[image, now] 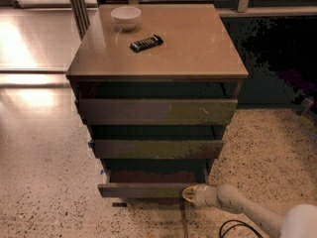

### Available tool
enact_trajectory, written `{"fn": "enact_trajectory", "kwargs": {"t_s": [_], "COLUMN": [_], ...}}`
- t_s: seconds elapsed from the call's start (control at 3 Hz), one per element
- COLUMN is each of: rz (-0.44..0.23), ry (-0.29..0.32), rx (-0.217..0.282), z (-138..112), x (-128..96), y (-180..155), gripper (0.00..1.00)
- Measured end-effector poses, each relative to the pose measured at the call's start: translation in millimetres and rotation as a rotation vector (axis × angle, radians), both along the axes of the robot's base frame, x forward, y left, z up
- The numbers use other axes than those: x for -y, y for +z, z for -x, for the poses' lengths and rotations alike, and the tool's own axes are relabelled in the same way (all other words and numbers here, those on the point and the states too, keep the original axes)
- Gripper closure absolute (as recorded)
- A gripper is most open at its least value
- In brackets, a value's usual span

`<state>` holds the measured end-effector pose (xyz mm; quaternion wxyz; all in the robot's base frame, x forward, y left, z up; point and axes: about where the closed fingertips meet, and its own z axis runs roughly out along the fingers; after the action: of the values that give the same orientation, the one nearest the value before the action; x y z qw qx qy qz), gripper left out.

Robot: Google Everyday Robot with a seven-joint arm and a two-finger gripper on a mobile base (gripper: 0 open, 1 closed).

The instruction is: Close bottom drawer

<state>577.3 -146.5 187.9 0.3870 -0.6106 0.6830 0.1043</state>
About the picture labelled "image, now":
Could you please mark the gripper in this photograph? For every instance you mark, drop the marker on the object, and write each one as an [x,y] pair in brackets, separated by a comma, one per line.
[208,195]

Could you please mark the drawer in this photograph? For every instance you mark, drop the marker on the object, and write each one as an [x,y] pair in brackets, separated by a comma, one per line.
[156,149]
[140,184]
[157,111]

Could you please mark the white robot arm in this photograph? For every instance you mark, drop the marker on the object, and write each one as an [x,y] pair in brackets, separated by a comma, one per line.
[300,221]

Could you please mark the brown drawer cabinet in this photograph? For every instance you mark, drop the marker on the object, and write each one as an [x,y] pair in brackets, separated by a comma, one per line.
[197,60]

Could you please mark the black snack bar packet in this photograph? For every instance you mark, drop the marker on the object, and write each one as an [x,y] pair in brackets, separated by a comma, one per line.
[145,44]

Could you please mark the white bowl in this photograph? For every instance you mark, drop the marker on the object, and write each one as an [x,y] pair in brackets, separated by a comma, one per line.
[126,17]

